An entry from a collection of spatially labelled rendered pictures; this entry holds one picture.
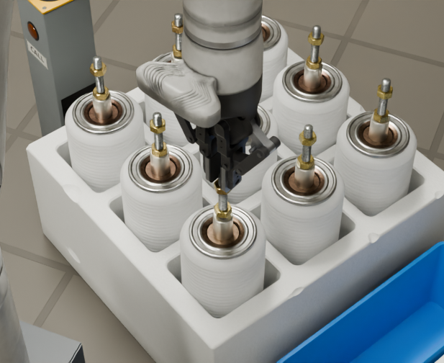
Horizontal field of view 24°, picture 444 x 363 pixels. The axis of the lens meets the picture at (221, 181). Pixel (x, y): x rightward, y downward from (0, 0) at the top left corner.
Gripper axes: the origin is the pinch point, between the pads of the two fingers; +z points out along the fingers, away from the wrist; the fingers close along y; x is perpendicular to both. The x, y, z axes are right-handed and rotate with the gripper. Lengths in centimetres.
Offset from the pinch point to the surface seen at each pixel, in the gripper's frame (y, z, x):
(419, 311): -15.5, 35.1, -22.1
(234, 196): 6.8, 18.3, -10.1
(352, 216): -6.5, 17.5, -16.6
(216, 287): -2.6, 14.2, 3.9
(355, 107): 4.3, 17.5, -31.8
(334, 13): 30, 35, -64
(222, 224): -0.7, 7.7, 0.7
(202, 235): 1.3, 10.2, 1.8
